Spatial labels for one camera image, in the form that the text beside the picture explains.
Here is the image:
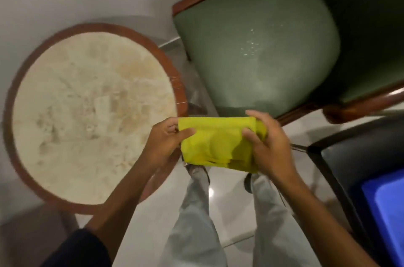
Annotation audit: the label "person's right hand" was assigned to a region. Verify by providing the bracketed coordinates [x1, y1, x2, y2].
[242, 110, 299, 182]

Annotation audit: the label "person's left hand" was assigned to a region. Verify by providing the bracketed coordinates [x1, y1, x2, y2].
[143, 117, 197, 171]

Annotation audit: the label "yellow cloth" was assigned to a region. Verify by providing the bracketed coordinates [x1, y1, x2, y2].
[177, 116, 267, 174]

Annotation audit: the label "person's left forearm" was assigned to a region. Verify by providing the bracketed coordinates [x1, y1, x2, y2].
[85, 158, 172, 261]

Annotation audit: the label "person's right forearm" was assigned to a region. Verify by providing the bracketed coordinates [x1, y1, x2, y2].
[278, 170, 379, 267]

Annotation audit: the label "person's left shoe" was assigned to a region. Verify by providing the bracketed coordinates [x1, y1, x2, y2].
[186, 163, 211, 186]

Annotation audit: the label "person's shoe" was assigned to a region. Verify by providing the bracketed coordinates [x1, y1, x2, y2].
[186, 163, 211, 186]
[244, 173, 258, 195]

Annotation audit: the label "person's right shoe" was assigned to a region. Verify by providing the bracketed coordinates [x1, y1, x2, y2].
[244, 173, 258, 195]

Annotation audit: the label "person's grey trousers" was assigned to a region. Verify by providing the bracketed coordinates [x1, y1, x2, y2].
[158, 166, 322, 267]

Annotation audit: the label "round marble-top wooden table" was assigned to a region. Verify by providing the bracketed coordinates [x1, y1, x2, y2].
[3, 23, 190, 215]

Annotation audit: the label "green upholstered wooden armchair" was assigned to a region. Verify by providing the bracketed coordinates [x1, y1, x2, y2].
[172, 0, 404, 127]

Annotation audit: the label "blue plastic bin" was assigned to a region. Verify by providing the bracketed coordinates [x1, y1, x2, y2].
[361, 169, 404, 267]

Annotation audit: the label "dark sleeve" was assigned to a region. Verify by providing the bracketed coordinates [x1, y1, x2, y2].
[39, 228, 112, 267]

